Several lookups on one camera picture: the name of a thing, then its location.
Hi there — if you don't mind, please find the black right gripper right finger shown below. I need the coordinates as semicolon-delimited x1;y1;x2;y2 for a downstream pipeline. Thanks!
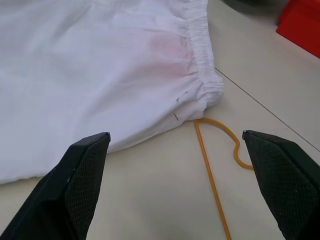
241;129;320;240

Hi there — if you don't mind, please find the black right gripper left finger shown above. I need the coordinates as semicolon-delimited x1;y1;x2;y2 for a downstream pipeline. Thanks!
0;131;112;240

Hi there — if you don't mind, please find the yellow wire hanger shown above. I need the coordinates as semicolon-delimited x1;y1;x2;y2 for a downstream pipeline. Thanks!
194;117;255;240

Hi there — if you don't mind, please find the white shirt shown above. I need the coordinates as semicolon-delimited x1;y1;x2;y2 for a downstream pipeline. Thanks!
0;0;225;186

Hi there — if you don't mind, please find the red plastic bin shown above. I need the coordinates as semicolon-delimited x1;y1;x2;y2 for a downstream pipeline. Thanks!
274;0;320;59

